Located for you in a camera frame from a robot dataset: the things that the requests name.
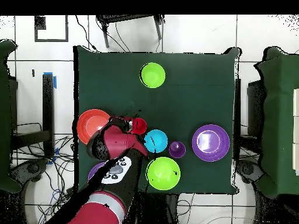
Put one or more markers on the white box stack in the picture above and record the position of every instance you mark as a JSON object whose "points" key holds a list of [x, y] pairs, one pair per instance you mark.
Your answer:
{"points": [[296, 105]]}

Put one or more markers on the small blue plastic bowl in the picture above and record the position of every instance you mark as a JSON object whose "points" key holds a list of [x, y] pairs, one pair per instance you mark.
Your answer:
{"points": [[158, 140]]}

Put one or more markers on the purple plastic cup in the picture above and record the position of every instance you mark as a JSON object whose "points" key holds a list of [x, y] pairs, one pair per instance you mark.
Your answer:
{"points": [[177, 150]]}

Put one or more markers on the small green plastic bowl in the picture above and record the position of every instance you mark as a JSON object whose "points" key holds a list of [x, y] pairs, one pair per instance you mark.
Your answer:
{"points": [[152, 75]]}

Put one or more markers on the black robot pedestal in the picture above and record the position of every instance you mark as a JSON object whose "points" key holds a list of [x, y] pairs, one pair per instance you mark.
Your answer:
{"points": [[156, 210]]}

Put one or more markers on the dark grey machine base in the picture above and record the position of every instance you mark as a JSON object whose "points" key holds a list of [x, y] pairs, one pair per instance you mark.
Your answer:
{"points": [[248, 170], [32, 168]]}

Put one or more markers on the large green plastic bowl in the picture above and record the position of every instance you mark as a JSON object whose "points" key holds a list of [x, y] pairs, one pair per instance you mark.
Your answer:
{"points": [[163, 173]]}

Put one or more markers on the large purple plastic bowl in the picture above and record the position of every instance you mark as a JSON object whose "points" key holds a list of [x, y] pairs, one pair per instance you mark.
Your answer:
{"points": [[95, 169], [210, 142]]}

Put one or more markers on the dark green side table cloth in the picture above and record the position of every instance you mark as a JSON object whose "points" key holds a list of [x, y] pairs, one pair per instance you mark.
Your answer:
{"points": [[280, 116], [4, 116]]}

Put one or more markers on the red plastic cup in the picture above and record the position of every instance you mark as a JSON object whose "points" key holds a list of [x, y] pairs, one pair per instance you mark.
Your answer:
{"points": [[140, 126]]}

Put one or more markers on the black metal beam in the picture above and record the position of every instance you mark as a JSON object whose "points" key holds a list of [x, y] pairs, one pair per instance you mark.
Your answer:
{"points": [[48, 105], [30, 138]]}

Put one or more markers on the black square floor frame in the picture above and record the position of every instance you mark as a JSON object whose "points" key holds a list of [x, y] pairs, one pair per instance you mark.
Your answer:
{"points": [[39, 23]]}

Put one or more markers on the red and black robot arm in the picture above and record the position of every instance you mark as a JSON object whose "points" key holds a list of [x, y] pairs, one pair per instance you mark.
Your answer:
{"points": [[116, 142]]}

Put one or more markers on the black metal frame stand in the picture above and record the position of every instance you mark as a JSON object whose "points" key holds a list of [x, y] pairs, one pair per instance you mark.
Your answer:
{"points": [[126, 18]]}

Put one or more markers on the large orange plastic bowl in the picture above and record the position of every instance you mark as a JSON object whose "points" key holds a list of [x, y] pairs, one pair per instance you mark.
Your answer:
{"points": [[91, 123]]}

